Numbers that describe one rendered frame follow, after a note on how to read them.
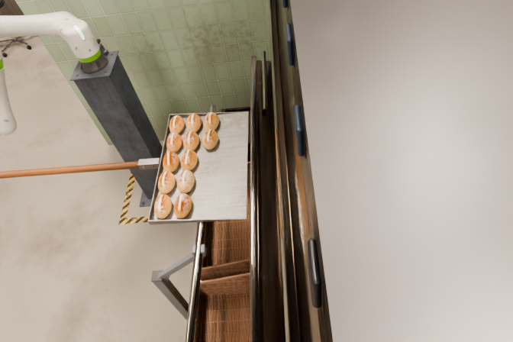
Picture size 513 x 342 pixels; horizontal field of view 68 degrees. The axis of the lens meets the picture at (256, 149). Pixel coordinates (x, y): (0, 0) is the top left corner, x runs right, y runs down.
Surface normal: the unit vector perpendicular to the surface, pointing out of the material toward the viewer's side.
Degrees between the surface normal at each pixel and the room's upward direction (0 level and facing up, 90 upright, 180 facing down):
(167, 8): 90
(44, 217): 0
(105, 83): 90
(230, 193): 0
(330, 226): 0
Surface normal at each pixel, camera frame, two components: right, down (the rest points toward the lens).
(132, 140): 0.02, 0.77
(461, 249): -0.12, -0.64
